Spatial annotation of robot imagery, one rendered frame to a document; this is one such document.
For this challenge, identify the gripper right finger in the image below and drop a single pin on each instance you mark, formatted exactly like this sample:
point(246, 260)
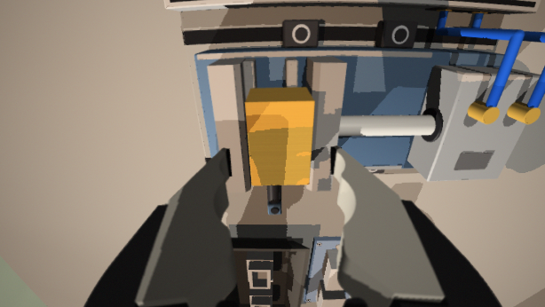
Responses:
point(391, 254)

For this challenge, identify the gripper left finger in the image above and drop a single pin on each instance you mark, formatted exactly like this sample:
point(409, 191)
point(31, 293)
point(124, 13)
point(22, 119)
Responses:
point(182, 255)

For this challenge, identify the yellow rectangular block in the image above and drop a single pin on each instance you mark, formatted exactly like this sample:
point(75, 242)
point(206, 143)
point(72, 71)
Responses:
point(280, 126)

